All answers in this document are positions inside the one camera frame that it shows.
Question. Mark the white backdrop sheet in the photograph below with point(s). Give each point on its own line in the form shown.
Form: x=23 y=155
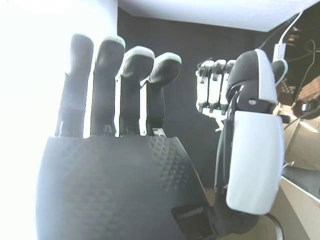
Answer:
x=25 y=75

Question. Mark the cardboard box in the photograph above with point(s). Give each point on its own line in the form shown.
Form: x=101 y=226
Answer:
x=302 y=142

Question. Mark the checkered calibration board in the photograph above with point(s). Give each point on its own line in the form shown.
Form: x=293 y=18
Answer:
x=287 y=86

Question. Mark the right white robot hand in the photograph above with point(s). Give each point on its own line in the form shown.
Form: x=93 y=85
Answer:
x=112 y=190

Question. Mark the black computer mouse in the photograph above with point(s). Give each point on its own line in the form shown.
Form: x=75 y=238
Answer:
x=306 y=107

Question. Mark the person in background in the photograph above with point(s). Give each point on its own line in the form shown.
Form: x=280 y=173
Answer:
x=311 y=90

